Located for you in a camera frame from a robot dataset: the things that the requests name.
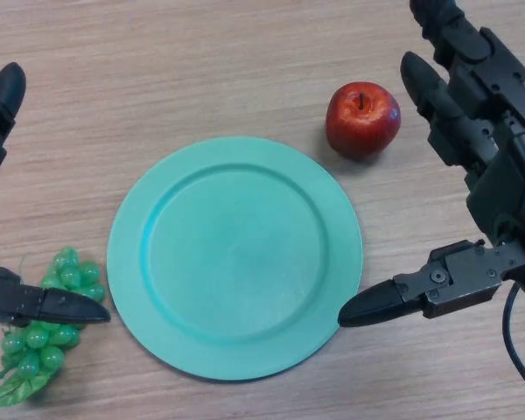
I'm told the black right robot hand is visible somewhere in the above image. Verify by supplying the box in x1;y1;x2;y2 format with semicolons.
339;0;525;329

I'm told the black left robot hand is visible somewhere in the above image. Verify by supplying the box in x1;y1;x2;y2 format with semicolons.
0;7;112;327

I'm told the green grape bunch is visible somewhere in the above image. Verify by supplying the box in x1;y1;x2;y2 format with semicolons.
0;246;106;415

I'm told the green round plate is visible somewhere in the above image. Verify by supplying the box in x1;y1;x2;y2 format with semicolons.
106;136;363;381

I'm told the red apple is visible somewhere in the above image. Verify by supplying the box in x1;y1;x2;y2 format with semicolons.
325;81;402;159

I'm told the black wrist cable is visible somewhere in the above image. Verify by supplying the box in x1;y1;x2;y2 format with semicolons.
501;283;525;406

